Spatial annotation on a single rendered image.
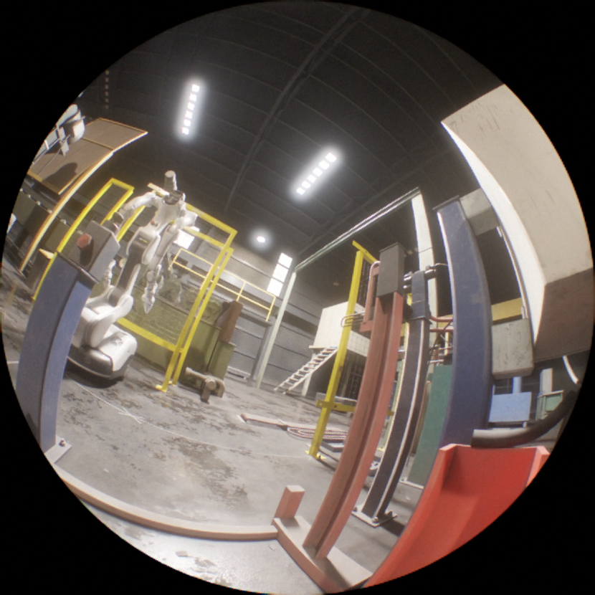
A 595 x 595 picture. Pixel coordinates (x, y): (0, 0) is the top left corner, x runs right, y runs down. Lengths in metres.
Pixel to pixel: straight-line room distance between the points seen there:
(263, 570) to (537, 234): 0.72
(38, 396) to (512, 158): 0.90
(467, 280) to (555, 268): 0.25
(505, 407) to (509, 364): 6.30
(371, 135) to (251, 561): 11.47
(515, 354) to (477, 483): 0.17
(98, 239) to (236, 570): 0.87
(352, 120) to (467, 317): 10.72
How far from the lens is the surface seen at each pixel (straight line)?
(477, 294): 0.38
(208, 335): 2.88
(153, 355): 2.92
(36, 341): 0.62
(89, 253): 0.62
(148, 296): 1.62
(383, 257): 0.62
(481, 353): 0.35
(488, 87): 11.70
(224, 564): 0.63
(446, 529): 0.34
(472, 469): 0.31
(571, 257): 0.19
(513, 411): 6.64
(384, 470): 0.90
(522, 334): 0.35
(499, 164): 0.28
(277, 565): 0.67
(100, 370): 1.39
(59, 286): 0.59
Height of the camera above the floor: 0.51
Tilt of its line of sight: 23 degrees up
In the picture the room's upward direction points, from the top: 18 degrees clockwise
